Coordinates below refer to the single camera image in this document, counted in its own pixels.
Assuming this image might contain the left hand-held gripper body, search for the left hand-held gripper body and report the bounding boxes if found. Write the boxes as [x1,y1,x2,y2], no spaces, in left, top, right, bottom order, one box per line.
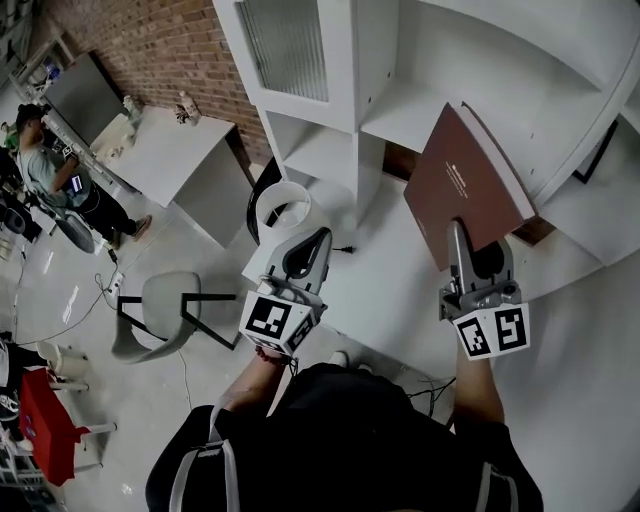
[238,274,330,357]

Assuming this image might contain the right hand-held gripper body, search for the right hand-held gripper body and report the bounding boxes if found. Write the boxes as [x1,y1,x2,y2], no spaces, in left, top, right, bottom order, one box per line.
[438,282,532,362]

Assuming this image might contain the brown book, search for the brown book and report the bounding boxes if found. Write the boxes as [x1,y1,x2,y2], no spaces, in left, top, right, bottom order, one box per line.
[402,101,539,272]

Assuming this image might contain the person's left forearm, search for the person's left forearm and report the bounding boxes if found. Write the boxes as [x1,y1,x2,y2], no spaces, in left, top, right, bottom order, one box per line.
[219,344,296,416]

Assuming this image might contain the person's right forearm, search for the person's right forearm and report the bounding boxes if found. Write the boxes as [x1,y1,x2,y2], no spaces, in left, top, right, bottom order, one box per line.
[452,349,506,431]

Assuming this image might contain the white round bin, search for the white round bin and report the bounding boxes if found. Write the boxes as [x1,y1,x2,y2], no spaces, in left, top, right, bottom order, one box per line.
[254,181,315,237]

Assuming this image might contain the person's white shoe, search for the person's white shoe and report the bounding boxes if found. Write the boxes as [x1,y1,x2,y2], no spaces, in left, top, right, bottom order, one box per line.
[329,349,374,372]

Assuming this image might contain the person's black shirt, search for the person's black shirt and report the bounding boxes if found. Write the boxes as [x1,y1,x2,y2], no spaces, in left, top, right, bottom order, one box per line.
[144,362,546,512]

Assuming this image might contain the white square table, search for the white square table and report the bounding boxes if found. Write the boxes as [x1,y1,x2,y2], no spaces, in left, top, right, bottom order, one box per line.
[89,107,257,250]

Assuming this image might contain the white stool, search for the white stool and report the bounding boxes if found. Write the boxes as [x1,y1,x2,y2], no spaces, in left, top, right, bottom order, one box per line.
[34,339,119,437]

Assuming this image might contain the cream ceramic ornament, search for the cream ceramic ornament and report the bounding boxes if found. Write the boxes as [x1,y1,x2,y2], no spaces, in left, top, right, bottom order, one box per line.
[89,127,137,162]

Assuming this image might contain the pale green figurine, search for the pale green figurine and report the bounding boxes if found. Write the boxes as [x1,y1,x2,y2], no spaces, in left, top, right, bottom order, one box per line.
[123,94,145,127]

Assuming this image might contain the ribbed glass cabinet door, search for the ribbed glass cabinet door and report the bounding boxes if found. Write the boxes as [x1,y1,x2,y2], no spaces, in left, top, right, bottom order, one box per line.
[234,0,331,104]

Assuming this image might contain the white shelf unit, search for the white shelf unit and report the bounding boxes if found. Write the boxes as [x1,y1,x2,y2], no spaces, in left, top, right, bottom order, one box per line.
[212,0,640,269]

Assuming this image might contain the grey board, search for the grey board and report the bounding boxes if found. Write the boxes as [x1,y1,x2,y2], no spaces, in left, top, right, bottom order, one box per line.
[44,52,127,146]

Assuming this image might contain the red bead bracelet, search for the red bead bracelet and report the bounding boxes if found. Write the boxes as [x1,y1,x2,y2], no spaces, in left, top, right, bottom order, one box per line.
[254,346,292,367]

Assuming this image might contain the black floor cables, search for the black floor cables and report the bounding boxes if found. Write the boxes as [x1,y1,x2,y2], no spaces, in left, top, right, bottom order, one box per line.
[404,374,459,431]

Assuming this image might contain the grey chair with black frame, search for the grey chair with black frame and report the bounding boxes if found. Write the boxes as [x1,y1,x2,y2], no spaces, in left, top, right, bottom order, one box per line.
[110,271,237,365]

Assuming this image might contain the black picture frame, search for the black picture frame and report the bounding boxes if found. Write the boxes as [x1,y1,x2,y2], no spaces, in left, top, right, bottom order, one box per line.
[572,119,620,184]

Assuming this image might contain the grey harness strap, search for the grey harness strap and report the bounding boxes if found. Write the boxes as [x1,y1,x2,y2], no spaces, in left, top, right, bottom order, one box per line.
[169,404,242,512]
[478,462,521,512]

